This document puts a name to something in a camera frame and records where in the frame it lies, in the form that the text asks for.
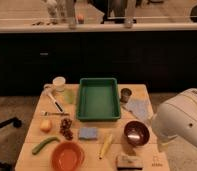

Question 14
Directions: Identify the white mug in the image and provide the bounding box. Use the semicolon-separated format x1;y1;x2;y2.
43;76;66;92

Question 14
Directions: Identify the dark cabinet counter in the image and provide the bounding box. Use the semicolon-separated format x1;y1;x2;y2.
0;23;197;96

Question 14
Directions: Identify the black office chair base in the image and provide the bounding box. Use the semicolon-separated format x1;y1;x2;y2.
0;116;23;171

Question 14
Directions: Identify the yellow lemon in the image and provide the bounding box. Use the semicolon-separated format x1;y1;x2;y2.
40;119;52;133

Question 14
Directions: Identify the pale green pear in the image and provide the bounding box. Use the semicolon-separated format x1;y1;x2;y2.
63;89;74;104

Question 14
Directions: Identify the white handled knife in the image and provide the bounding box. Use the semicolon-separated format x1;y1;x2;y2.
47;92;64;113

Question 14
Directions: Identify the whiteboard eraser block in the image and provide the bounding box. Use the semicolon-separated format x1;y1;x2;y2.
116;155;143;170

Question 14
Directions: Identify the orange ball on counter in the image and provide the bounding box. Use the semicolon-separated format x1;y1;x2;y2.
77;14;84;24

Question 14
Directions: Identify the small metal cup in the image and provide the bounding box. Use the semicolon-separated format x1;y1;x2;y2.
120;88;132;103

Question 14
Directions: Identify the dark brown bowl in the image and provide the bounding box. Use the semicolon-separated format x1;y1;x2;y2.
124;121;150;146

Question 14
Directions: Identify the green cucumber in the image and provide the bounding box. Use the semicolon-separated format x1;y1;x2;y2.
32;137;60;155

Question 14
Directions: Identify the grey folded cloth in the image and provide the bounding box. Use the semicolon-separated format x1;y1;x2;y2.
123;99;151;125

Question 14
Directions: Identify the orange bowl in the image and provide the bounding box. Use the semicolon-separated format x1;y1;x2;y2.
51;142;85;171

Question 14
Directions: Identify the blue sponge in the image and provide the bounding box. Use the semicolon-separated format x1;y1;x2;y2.
78;127;98;140

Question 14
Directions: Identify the green plastic tray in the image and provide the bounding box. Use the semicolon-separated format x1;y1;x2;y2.
76;78;121;122

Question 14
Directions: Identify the silver fork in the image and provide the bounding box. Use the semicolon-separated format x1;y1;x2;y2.
41;111;69;116

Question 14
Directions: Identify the bunch of dark grapes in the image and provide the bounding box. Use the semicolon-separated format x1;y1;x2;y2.
60;118;73;140

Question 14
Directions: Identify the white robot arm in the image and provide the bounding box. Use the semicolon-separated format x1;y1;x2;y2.
151;88;197;147

